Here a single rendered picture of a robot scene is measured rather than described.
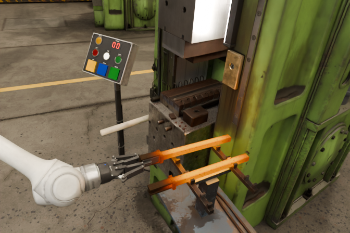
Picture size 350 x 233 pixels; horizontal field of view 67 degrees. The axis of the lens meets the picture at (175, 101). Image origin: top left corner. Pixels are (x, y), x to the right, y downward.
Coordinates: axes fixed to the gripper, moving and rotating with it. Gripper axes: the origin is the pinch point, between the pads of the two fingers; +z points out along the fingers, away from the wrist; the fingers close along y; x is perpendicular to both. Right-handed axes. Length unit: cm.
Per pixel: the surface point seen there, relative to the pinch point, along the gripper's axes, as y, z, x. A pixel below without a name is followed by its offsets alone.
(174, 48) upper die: -43, 32, 28
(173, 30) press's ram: -45, 31, 37
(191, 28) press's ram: -31, 33, 42
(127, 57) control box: -82, 20, 9
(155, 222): -35, 25, -102
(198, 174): 12.8, 15.2, -2.7
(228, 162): 12.4, 30.9, -2.3
